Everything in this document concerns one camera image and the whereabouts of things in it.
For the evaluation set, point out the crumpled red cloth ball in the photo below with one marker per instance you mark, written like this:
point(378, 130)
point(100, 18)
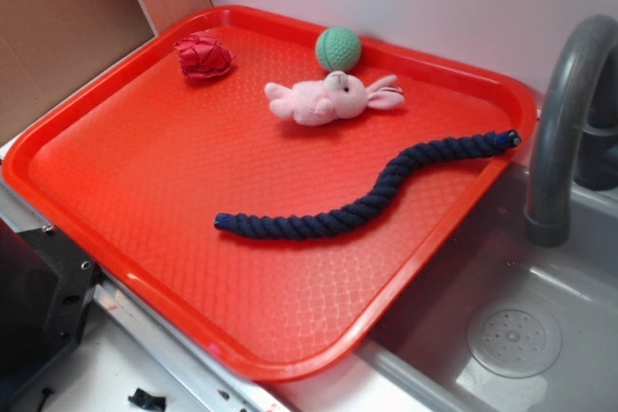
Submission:
point(202, 56)

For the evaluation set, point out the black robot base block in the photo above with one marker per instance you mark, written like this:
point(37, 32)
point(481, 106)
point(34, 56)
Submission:
point(47, 284)

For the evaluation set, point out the green dimpled ball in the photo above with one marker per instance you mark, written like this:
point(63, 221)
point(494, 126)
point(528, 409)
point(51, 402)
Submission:
point(338, 48)

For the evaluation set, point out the black tape scrap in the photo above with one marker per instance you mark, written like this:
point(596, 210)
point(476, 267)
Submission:
point(146, 401)

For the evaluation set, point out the brown cardboard panel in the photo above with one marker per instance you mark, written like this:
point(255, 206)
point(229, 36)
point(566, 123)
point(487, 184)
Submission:
point(51, 48)

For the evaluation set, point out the pink plush bunny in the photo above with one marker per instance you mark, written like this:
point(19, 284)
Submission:
point(340, 96)

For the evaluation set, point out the grey plastic sink basin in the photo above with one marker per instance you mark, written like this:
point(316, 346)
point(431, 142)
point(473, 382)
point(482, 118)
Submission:
point(495, 323)

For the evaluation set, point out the red plastic tray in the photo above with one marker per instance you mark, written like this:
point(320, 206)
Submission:
point(135, 167)

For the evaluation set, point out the grey sink faucet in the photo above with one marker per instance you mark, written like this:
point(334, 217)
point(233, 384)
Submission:
point(576, 140)

